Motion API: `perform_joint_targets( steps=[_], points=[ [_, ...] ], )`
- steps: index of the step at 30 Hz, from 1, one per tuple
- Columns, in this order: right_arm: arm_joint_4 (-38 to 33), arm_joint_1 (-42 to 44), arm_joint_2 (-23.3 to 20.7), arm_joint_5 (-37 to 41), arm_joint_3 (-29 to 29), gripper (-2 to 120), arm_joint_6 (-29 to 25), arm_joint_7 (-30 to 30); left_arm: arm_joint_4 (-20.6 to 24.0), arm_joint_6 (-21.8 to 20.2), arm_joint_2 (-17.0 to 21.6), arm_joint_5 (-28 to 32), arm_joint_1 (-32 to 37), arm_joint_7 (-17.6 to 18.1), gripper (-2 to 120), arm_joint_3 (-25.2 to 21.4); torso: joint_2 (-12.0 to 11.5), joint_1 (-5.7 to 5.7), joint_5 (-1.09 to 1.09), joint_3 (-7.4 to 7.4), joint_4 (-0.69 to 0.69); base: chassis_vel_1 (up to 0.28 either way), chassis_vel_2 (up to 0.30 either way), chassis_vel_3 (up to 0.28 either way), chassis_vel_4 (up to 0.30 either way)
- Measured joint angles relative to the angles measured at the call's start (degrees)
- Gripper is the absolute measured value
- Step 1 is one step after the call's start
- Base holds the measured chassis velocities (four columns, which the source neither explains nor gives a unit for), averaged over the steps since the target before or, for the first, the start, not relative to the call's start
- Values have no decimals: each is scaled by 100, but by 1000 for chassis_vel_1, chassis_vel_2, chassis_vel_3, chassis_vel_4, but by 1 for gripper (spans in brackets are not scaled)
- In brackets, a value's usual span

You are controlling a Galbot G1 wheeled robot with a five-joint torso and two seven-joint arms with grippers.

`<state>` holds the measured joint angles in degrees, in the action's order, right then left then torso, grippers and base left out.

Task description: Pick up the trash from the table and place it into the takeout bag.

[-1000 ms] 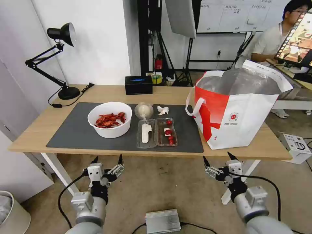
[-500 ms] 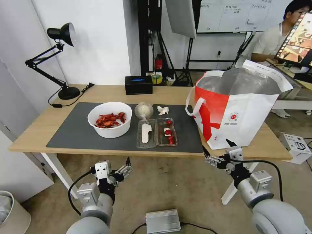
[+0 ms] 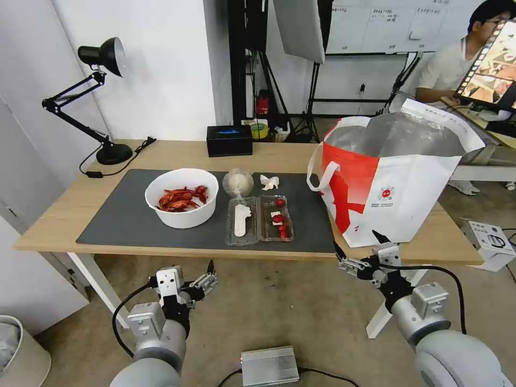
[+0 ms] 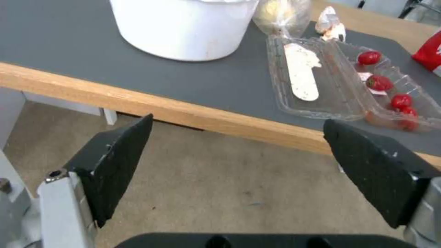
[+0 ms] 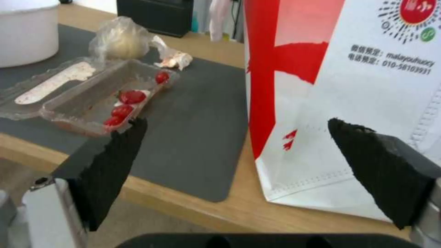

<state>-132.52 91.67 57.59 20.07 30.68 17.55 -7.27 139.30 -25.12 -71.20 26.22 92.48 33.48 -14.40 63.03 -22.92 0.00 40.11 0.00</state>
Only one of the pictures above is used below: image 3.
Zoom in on red white takeout bag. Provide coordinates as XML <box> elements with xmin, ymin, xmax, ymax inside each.
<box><xmin>307</xmin><ymin>98</ymin><xmax>486</xmax><ymax>248</ymax></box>

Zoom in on crumpled clear plastic bag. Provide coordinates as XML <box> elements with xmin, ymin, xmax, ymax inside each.
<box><xmin>223</xmin><ymin>169</ymin><xmax>255</xmax><ymax>199</ymax></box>

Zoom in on beige trash bin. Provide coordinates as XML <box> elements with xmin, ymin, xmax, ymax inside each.
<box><xmin>0</xmin><ymin>314</ymin><xmax>52</xmax><ymax>387</ymax></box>

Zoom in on white round bowl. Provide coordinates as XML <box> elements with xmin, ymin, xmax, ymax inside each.
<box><xmin>145</xmin><ymin>168</ymin><xmax>220</xmax><ymax>230</ymax></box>

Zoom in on clear plastic container lid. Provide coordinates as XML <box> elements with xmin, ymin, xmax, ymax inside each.
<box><xmin>225</xmin><ymin>196</ymin><xmax>260</xmax><ymax>247</ymax></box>

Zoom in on clear plastic food container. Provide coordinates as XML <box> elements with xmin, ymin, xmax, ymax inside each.
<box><xmin>259</xmin><ymin>195</ymin><xmax>296</xmax><ymax>243</ymax></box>

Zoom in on dark grey desk mat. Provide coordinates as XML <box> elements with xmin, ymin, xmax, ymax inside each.
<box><xmin>75</xmin><ymin>169</ymin><xmax>338</xmax><ymax>255</ymax></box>

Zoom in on red crayfish shells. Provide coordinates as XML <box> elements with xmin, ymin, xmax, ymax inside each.
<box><xmin>155</xmin><ymin>184</ymin><xmax>211</xmax><ymax>212</ymax></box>

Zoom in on white cardboard box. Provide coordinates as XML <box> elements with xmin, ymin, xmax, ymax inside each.
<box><xmin>461</xmin><ymin>219</ymin><xmax>516</xmax><ymax>271</ymax></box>

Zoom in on silver power supply box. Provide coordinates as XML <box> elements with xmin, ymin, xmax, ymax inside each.
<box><xmin>240</xmin><ymin>345</ymin><xmax>300</xmax><ymax>384</ymax></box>

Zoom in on wooden table white legs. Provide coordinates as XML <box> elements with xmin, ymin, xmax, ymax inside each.
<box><xmin>13</xmin><ymin>139</ymin><xmax>484</xmax><ymax>340</ymax></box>

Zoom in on black desk lamp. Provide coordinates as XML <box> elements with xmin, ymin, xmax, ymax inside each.
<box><xmin>41</xmin><ymin>37</ymin><xmax>134</xmax><ymax>165</ymax></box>

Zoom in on black tissue box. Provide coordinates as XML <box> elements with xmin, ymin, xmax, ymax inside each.
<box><xmin>206</xmin><ymin>125</ymin><xmax>254</xmax><ymax>157</ymax></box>

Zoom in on black light stand tripod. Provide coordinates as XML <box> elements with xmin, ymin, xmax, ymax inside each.
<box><xmin>290</xmin><ymin>60</ymin><xmax>324</xmax><ymax>142</ymax></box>

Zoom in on red bottle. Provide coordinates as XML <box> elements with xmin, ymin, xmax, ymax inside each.
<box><xmin>257</xmin><ymin>89</ymin><xmax>271</xmax><ymax>118</ymax></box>

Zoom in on person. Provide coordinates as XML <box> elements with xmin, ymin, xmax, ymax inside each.
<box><xmin>415</xmin><ymin>0</ymin><xmax>516</xmax><ymax>121</ymax></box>

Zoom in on computer monitor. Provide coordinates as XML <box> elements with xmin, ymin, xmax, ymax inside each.
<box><xmin>453</xmin><ymin>18</ymin><xmax>516</xmax><ymax>110</ymax></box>

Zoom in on whiteboard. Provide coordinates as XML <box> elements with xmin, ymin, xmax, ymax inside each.
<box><xmin>324</xmin><ymin>0</ymin><xmax>449</xmax><ymax>55</ymax></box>

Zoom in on white softbox light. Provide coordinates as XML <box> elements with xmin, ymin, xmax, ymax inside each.
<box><xmin>273</xmin><ymin>0</ymin><xmax>332</xmax><ymax>65</ymax></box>

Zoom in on black metal rack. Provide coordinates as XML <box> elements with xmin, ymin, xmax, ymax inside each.
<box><xmin>232</xmin><ymin>0</ymin><xmax>269</xmax><ymax>126</ymax></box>

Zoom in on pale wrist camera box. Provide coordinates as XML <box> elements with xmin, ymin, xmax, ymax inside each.
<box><xmin>156</xmin><ymin>266</ymin><xmax>185</xmax><ymax>298</ymax></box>
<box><xmin>372</xmin><ymin>243</ymin><xmax>403</xmax><ymax>270</ymax></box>

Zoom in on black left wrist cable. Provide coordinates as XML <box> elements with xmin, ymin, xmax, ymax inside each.
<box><xmin>112</xmin><ymin>282</ymin><xmax>160</xmax><ymax>359</ymax></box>

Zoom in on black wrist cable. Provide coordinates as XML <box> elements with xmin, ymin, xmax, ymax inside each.
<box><xmin>397</xmin><ymin>264</ymin><xmax>468</xmax><ymax>335</ymax></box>
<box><xmin>112</xmin><ymin>282</ymin><xmax>160</xmax><ymax>359</ymax></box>

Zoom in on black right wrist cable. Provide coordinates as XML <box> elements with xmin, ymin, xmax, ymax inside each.
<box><xmin>397</xmin><ymin>264</ymin><xmax>468</xmax><ymax>335</ymax></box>

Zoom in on black floor cable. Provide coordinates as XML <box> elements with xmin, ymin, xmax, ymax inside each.
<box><xmin>217</xmin><ymin>364</ymin><xmax>344</xmax><ymax>387</ymax></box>

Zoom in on black lamp power cable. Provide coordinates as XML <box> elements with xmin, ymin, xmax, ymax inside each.
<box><xmin>79</xmin><ymin>136</ymin><xmax>157</xmax><ymax>179</ymax></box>

